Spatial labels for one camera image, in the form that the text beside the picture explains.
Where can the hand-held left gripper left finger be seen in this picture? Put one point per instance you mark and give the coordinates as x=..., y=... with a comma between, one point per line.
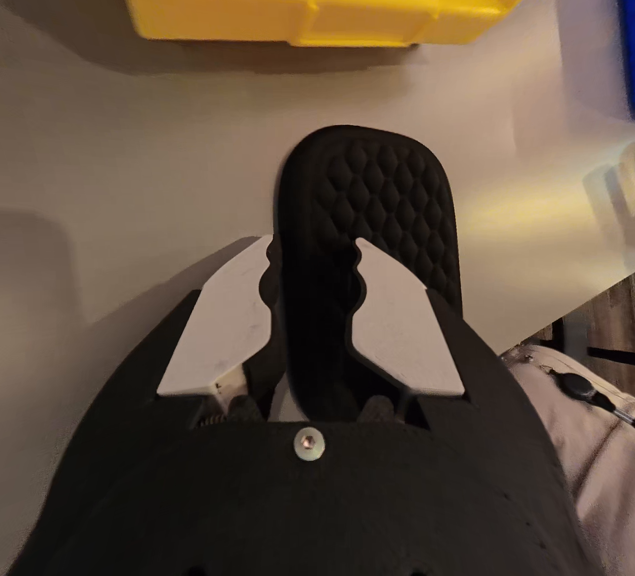
x=218, y=318

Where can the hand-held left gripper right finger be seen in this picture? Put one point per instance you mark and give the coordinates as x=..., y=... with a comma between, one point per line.
x=402, y=333

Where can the blue plastic bin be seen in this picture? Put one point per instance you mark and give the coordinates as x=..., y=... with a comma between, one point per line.
x=626, y=15

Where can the black wrist rest pad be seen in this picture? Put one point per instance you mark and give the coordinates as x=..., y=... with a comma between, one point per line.
x=397, y=199

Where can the person's beige trousers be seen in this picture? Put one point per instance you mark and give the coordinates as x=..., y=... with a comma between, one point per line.
x=595, y=462

